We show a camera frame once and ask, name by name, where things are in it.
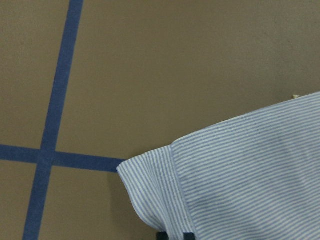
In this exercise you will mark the light blue striped shirt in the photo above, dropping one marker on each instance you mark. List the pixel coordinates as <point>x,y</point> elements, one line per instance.
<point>252,177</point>

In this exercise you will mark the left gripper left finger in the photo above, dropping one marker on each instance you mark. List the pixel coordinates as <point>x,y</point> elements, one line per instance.
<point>161,236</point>

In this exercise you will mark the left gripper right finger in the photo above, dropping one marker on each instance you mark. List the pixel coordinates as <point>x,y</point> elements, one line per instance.
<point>188,236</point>

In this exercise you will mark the brown paper table cover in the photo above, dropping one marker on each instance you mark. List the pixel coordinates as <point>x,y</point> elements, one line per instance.
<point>112,79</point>

